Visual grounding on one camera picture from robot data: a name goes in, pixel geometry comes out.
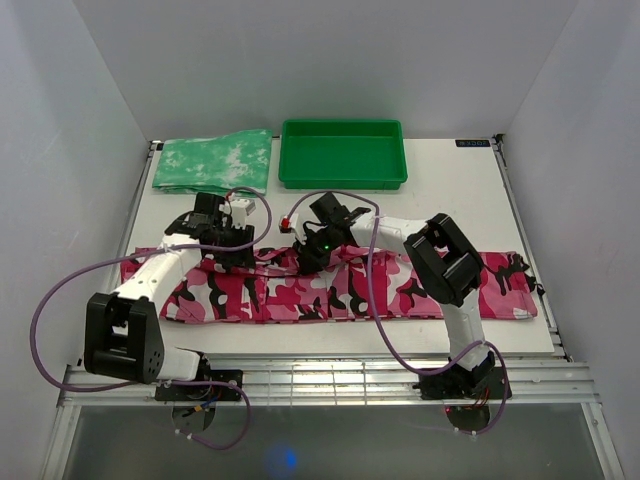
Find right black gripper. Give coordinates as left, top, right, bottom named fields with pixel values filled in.
left=292, top=226, right=338, bottom=277

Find pink camouflage trousers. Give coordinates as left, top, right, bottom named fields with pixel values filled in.
left=119, top=243, right=545, bottom=324

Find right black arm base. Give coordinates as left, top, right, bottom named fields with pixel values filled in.
left=412, top=367, right=512, bottom=400

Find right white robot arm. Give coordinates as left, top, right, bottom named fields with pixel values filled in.
left=279, top=190, right=500, bottom=400

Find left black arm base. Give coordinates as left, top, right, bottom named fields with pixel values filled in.
left=154, top=368, right=245, bottom=403

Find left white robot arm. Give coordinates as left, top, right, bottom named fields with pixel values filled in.
left=84, top=193, right=255, bottom=400

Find folded green white trousers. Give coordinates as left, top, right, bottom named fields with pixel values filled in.
left=152, top=129, right=272, bottom=194

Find green plastic tray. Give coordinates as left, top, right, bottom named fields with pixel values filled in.
left=278, top=119, right=408, bottom=190

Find dark label sticker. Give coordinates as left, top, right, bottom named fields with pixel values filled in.
left=455, top=139, right=491, bottom=148

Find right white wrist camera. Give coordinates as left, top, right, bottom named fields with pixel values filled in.
left=278, top=213, right=306, bottom=243

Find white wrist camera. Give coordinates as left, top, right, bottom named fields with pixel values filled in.
left=278, top=213, right=306, bottom=243
left=228, top=197, right=256, bottom=223

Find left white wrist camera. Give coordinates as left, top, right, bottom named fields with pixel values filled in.
left=228, top=197, right=256, bottom=223

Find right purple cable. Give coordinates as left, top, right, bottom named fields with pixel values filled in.
left=288, top=190, right=511, bottom=437

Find purple cable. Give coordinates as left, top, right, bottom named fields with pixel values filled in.
left=29, top=187, right=274, bottom=451
left=288, top=190, right=511, bottom=437

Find aluminium rail frame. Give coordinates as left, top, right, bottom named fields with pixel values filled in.
left=57, top=134, right=601, bottom=480

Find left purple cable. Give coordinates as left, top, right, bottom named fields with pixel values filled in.
left=29, top=187, right=274, bottom=451

